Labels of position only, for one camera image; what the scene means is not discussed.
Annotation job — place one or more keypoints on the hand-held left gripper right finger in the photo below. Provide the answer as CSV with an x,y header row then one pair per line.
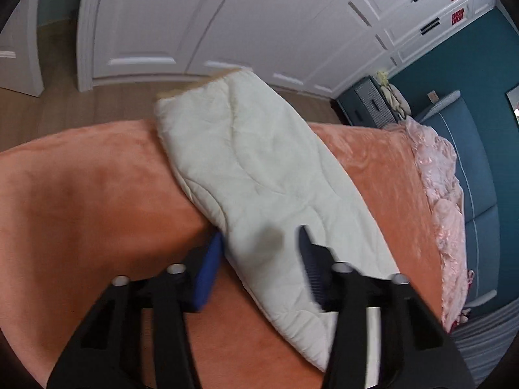
x,y
313,269

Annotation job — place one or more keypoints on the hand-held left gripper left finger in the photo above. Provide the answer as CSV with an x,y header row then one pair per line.
x,y
206,276

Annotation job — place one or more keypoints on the white quilted garment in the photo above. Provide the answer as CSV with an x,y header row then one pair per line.
x,y
251,162

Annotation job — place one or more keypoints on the pink lace bedspread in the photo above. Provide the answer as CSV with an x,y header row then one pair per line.
x,y
442,194

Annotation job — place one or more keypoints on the orange plush bed blanket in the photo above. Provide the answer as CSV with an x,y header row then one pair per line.
x,y
81,194

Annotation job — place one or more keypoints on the blue grey nightstand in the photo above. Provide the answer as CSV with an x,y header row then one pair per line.
x,y
365,101

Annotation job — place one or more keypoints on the grey curtain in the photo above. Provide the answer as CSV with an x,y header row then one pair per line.
x,y
482,328

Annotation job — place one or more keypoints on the pale yellow plush toy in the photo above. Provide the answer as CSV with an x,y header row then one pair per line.
x,y
393,93

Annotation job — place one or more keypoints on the blue padded headboard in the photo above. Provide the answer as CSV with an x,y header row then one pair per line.
x,y
482,162

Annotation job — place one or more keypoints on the white panelled wardrobe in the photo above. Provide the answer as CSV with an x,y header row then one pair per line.
x,y
162,20

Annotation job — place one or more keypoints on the white door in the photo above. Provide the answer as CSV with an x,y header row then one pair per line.
x,y
20,48

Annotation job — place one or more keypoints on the wall socket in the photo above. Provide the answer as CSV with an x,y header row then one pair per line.
x,y
434,96

